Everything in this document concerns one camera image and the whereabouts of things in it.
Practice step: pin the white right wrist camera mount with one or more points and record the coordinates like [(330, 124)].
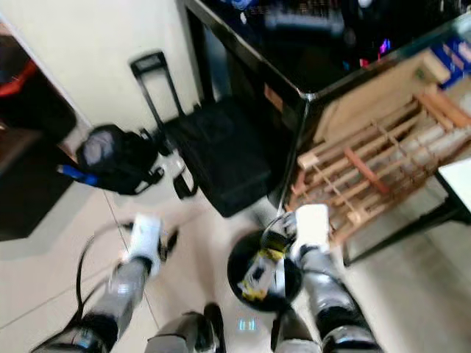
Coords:
[(311, 224)]

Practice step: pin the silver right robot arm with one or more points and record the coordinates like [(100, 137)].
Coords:
[(327, 287)]

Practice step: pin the dark brown wooden furniture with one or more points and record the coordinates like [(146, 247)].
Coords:
[(26, 184)]

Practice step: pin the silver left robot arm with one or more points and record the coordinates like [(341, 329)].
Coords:
[(121, 294)]

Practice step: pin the wooden slatted rack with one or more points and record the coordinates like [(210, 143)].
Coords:
[(375, 147)]

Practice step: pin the black trolley suitcase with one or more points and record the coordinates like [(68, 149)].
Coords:
[(221, 154)]

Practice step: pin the grey left robot leg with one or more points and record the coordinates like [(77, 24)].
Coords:
[(188, 334)]

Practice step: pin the black round rubbish bin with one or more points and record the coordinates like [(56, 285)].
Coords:
[(238, 259)]

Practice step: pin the grey robot leg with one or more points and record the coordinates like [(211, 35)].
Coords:
[(294, 338), (188, 334)]

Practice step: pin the black table leg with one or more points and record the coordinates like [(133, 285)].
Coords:
[(405, 232)]

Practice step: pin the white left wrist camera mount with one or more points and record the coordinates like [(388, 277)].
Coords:
[(146, 239)]

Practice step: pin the yellow snack packet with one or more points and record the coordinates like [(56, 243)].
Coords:
[(261, 276)]

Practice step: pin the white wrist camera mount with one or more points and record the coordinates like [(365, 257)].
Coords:
[(311, 224), (146, 239)]

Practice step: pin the blue tube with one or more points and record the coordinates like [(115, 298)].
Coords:
[(77, 174)]

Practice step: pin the black backpack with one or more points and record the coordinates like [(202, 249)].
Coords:
[(118, 158)]

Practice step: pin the grey right robot leg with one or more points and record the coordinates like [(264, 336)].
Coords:
[(294, 338)]

